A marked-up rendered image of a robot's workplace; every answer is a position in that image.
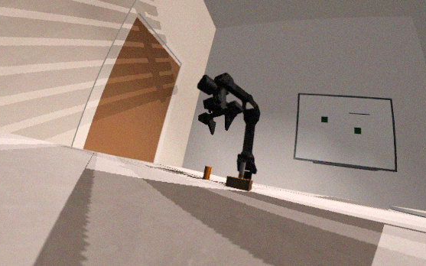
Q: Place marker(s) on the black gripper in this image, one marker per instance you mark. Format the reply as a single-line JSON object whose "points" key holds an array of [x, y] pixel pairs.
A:
{"points": [[230, 110]]}

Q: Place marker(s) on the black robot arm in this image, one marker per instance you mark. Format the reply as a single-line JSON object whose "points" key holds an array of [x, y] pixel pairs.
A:
{"points": [[221, 86]]}

